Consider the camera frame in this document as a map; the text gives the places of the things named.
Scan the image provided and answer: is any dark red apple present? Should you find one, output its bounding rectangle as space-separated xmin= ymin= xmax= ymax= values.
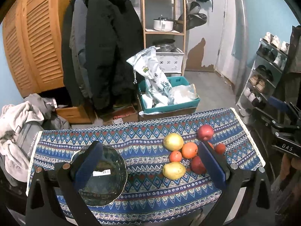
xmin=190 ymin=156 xmax=207 ymax=174

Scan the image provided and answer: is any small orange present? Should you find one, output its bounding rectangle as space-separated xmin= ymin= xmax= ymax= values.
xmin=214 ymin=143 xmax=226 ymax=155

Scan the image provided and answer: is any large orange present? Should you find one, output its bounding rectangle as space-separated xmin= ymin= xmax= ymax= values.
xmin=182 ymin=142 xmax=198 ymax=159

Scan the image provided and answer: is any yellow apple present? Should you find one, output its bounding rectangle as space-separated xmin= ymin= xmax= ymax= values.
xmin=163 ymin=133 xmax=184 ymax=151
xmin=162 ymin=162 xmax=186 ymax=180

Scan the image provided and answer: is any small tangerine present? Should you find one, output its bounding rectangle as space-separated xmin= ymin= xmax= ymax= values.
xmin=169 ymin=150 xmax=182 ymax=162

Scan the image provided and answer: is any person's right hand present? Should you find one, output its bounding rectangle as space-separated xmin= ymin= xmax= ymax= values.
xmin=279 ymin=153 xmax=300 ymax=189

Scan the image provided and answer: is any dark glass bowl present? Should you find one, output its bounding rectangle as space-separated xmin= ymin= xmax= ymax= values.
xmin=71 ymin=145 xmax=128 ymax=206

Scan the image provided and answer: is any grey shoe rack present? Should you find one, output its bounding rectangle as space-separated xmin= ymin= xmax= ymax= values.
xmin=236 ymin=32 xmax=289 ymax=125

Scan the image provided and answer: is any blue patterned tablecloth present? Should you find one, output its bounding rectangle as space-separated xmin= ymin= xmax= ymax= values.
xmin=27 ymin=108 xmax=266 ymax=225

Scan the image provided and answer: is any wooden drawer box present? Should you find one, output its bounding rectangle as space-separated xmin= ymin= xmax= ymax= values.
xmin=56 ymin=106 xmax=91 ymax=124

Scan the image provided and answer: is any pile of grey clothes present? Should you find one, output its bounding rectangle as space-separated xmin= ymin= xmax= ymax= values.
xmin=1 ymin=93 xmax=71 ymax=187

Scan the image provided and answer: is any cardboard box on floor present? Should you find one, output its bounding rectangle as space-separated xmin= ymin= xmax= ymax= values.
xmin=100 ymin=105 xmax=138 ymax=125

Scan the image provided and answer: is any clear plastic bag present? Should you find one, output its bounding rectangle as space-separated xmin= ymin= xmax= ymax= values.
xmin=168 ymin=84 xmax=198 ymax=105

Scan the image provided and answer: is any teal plastic crate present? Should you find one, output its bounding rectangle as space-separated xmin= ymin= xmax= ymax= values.
xmin=138 ymin=76 xmax=200 ymax=115

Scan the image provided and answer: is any white rice bag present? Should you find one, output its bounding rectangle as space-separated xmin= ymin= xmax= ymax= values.
xmin=127 ymin=46 xmax=173 ymax=106

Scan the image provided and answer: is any white patterned storage box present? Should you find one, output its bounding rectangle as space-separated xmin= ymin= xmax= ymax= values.
xmin=156 ymin=48 xmax=184 ymax=74

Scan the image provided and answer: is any steel pot on box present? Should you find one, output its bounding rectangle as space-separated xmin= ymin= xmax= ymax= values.
xmin=153 ymin=38 xmax=176 ymax=53

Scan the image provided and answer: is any black hanging coat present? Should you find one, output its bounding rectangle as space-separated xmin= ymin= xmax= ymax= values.
xmin=61 ymin=0 xmax=143 ymax=116

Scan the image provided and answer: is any wooden louvered wardrobe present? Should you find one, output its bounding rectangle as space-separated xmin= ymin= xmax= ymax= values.
xmin=3 ymin=0 xmax=70 ymax=97

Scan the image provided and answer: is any wooden shelf rack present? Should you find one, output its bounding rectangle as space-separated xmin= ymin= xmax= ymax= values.
xmin=141 ymin=0 xmax=187 ymax=75

